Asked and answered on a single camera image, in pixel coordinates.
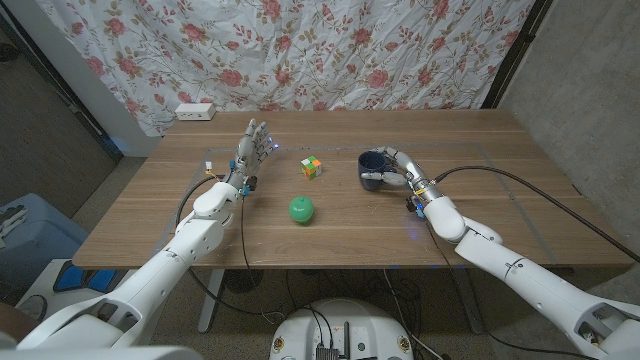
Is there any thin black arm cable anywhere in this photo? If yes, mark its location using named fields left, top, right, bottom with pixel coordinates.
left=239, top=194, right=257, bottom=282
left=424, top=222, right=601, bottom=360

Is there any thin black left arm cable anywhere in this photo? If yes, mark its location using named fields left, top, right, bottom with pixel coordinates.
left=239, top=194, right=257, bottom=282

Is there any Rubik's cube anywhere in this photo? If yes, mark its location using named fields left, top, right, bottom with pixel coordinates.
left=300, top=155, right=323, bottom=181

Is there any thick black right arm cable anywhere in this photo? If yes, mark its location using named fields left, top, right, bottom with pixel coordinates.
left=432, top=165, right=640, bottom=264

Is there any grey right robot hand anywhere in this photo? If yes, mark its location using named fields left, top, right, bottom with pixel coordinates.
left=360, top=146, right=444, bottom=202

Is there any white power strip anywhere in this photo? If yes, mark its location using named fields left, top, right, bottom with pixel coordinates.
left=174, top=102, right=217, bottom=122

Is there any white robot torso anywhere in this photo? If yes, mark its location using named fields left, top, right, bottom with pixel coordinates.
left=268, top=298, right=415, bottom=360

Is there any white device with blue pads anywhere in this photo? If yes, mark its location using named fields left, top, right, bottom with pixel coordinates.
left=17, top=258, right=139, bottom=321

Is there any black round floor object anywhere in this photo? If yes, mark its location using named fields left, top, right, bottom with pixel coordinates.
left=223, top=268, right=265, bottom=294

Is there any white table leg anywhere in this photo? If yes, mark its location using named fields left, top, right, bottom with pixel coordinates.
left=197, top=268, right=226, bottom=335

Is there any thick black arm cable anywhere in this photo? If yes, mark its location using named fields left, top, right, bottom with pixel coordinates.
left=174, top=173, right=286, bottom=321
left=432, top=165, right=640, bottom=264

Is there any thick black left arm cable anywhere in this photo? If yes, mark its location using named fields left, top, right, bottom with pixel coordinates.
left=174, top=173, right=286, bottom=321

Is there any black slanted wall strip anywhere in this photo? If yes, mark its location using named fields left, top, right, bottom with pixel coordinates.
left=0, top=4, right=124, bottom=164

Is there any white floor cable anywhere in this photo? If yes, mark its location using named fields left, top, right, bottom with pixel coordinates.
left=382, top=268, right=446, bottom=360

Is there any black backdrop pole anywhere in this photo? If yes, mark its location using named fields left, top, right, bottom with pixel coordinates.
left=480, top=0, right=555, bottom=110

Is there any grey table leg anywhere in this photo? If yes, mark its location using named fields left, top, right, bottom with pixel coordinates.
left=452, top=267, right=486, bottom=335

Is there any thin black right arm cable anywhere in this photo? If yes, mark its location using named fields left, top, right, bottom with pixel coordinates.
left=424, top=222, right=601, bottom=360

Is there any black floor cable tangle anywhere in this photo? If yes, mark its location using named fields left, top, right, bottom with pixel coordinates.
left=284, top=268, right=424, bottom=346

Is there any dark blue mug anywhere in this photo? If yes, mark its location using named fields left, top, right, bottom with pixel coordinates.
left=357, top=150, right=396, bottom=192

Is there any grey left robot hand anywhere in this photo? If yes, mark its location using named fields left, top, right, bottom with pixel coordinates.
left=227, top=118, right=279, bottom=187

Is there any green ball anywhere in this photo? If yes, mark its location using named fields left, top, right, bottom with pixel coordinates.
left=288, top=195, right=316, bottom=225

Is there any blue storage bin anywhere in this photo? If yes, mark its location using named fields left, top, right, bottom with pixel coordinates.
left=0, top=193, right=90, bottom=294

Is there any floral curtain backdrop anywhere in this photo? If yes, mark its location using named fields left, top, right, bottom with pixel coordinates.
left=34, top=0, right=536, bottom=137

